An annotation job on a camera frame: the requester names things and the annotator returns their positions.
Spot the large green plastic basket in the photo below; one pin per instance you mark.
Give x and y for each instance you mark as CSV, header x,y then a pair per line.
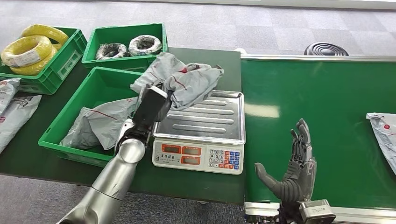
x,y
102,83

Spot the grey printed mailer package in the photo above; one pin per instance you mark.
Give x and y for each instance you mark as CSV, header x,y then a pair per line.
x,y
14,119
6,94

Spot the black ribbed round disc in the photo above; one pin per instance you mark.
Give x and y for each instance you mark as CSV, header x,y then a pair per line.
x,y
325,49

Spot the green basket with black coils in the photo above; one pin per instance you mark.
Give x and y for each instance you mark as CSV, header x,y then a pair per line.
x,y
123,34

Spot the dark grey mailer package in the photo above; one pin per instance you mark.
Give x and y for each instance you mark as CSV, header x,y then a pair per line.
x,y
75,134

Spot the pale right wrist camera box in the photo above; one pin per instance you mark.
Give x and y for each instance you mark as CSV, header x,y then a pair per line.
x,y
317,211

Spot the light grey mailer package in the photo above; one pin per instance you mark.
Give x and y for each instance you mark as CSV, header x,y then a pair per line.
x,y
111,119

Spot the grey package with red dot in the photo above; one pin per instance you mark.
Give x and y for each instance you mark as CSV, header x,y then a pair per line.
x,y
385,136

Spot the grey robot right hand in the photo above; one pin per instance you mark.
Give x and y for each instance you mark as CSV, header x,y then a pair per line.
x,y
297,182

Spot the small white round object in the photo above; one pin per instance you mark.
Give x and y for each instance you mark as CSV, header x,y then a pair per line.
x,y
240,51

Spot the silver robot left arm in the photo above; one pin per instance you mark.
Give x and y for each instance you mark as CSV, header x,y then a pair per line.
x,y
117,176

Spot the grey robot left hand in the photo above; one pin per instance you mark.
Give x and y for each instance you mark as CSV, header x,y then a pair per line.
x,y
150,108

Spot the electronic weighing scale steel tray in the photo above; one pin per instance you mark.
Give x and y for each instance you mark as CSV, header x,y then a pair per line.
x,y
201,123

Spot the green basket with yellow coils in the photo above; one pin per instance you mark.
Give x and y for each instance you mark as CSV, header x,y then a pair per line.
x,y
60,66

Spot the grey package with red print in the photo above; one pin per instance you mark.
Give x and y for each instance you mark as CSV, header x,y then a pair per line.
x,y
191,83

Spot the green conveyor belt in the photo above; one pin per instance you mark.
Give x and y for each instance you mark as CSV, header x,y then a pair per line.
x,y
337,102

